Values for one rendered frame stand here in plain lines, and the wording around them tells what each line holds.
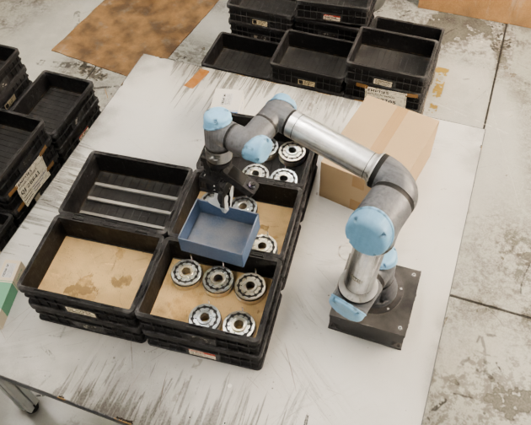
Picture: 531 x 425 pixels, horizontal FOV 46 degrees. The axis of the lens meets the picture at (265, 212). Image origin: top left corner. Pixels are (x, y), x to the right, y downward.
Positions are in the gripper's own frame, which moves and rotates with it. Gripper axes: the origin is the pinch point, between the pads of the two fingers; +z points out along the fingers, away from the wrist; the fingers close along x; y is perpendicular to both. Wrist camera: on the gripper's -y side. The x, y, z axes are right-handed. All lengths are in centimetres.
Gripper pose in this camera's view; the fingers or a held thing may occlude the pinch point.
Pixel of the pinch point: (227, 209)
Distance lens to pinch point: 190.4
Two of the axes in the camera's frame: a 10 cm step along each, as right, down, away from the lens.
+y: -9.3, -2.8, 2.5
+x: -3.7, 6.7, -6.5
